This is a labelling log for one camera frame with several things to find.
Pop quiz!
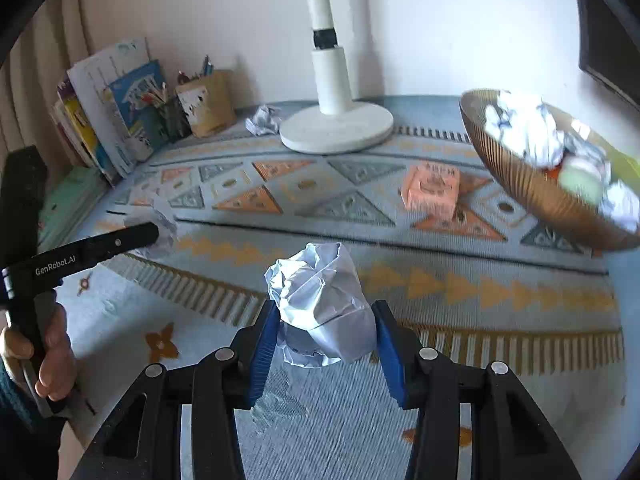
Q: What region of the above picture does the white paper ball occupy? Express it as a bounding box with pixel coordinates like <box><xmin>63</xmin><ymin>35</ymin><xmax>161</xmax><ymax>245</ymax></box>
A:
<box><xmin>265</xmin><ymin>242</ymin><xmax>376</xmax><ymax>370</ymax></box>

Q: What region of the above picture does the black monitor screen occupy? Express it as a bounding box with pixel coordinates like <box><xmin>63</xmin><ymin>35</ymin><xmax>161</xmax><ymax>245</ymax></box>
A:
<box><xmin>577</xmin><ymin>0</ymin><xmax>639</xmax><ymax>107</ymax></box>

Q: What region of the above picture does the patterned woven table mat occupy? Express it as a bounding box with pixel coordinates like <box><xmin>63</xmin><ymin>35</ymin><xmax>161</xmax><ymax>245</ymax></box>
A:
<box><xmin>60</xmin><ymin>98</ymin><xmax>634</xmax><ymax>479</ymax></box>

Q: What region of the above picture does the blue illustrated book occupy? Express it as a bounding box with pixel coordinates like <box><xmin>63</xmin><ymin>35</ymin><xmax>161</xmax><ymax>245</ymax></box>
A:
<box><xmin>107</xmin><ymin>60</ymin><xmax>168</xmax><ymax>162</ymax></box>

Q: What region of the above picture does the pink small box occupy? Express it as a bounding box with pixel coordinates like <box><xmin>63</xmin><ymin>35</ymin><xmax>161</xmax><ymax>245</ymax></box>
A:
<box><xmin>400</xmin><ymin>162</ymin><xmax>460</xmax><ymax>220</ymax></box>

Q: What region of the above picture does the black mesh pen holder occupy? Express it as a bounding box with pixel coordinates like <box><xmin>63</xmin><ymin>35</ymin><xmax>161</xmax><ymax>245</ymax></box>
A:
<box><xmin>155</xmin><ymin>96</ymin><xmax>192</xmax><ymax>143</ymax></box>

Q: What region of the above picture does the white desk lamp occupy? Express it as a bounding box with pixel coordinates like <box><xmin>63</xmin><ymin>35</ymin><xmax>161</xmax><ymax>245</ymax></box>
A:
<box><xmin>280</xmin><ymin>0</ymin><xmax>394</xmax><ymax>155</ymax></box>

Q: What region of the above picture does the bamboo pen holder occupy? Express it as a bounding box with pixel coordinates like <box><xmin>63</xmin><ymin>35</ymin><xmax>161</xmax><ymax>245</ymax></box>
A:
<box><xmin>176</xmin><ymin>70</ymin><xmax>236</xmax><ymax>138</ymax></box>

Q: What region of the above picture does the brown ribbed bowl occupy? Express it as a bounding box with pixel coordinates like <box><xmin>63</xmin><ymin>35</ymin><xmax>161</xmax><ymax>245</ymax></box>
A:
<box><xmin>459</xmin><ymin>89</ymin><xmax>639</xmax><ymax>252</ymax></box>

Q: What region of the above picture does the stack of books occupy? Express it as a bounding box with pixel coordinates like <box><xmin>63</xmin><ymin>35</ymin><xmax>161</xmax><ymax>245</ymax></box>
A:
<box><xmin>58</xmin><ymin>37</ymin><xmax>150</xmax><ymax>180</ymax></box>

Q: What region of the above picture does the person's left hand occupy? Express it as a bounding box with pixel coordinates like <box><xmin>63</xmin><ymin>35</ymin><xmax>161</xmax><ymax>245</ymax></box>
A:
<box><xmin>1</xmin><ymin>304</ymin><xmax>77</xmax><ymax>401</ymax></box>

